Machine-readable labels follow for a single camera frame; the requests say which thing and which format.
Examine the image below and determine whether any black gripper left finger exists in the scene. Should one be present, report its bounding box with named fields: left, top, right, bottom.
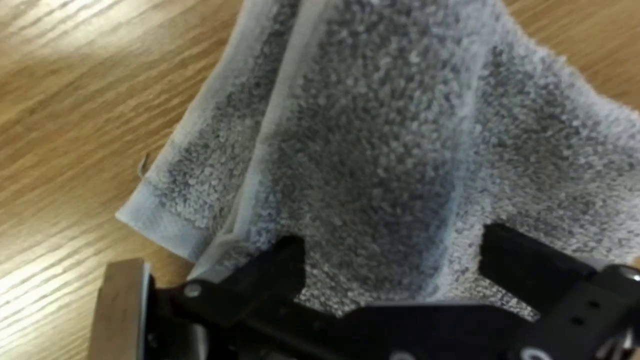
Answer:
left=157, top=235, right=345, bottom=360

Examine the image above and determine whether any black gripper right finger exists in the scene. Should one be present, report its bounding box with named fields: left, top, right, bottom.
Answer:
left=478, top=223, right=640, bottom=360

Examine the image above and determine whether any grey terry towel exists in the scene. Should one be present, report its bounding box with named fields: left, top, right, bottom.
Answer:
left=115, top=0, right=640, bottom=320

